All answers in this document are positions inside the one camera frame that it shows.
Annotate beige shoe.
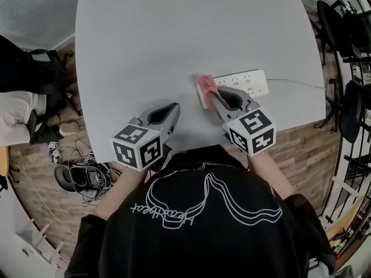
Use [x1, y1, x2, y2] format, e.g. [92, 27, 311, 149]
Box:
[59, 121, 85, 139]

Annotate black office chair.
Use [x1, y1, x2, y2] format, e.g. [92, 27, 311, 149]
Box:
[314, 79, 371, 145]
[316, 0, 371, 67]

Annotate white power strip cable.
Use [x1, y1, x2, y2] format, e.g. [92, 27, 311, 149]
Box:
[265, 78, 326, 90]

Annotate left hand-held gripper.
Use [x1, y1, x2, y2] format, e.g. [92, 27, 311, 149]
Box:
[110, 102, 181, 173]

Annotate black headset with cables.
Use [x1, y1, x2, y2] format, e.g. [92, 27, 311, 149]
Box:
[53, 154, 113, 200]

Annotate black bag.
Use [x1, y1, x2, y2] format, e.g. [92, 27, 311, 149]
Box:
[0, 34, 68, 95]

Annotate small marker blocks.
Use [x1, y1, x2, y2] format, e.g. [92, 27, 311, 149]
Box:
[47, 140, 62, 164]

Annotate white rack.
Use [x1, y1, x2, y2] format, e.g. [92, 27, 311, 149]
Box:
[14, 215, 65, 272]

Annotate white fabric bundle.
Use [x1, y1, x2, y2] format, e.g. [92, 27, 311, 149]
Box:
[0, 90, 48, 148]

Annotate white floor cable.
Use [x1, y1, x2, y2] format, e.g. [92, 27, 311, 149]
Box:
[10, 163, 72, 230]

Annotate person's left forearm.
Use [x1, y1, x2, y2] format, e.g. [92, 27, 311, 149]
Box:
[94, 162, 153, 217]

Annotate black metal railing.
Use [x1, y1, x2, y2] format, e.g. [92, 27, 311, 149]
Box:
[318, 143, 371, 244]

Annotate pink cloth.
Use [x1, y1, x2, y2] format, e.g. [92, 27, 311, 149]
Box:
[198, 74, 221, 98]

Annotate person's black printed shirt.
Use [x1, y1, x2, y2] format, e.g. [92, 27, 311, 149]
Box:
[64, 144, 337, 278]

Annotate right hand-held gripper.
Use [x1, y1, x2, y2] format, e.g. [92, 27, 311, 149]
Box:
[211, 86, 277, 158]

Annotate person's right forearm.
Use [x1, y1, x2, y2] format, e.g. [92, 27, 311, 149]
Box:
[248, 151, 296, 200]

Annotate white power strip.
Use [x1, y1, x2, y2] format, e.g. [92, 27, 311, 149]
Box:
[213, 69, 269, 98]

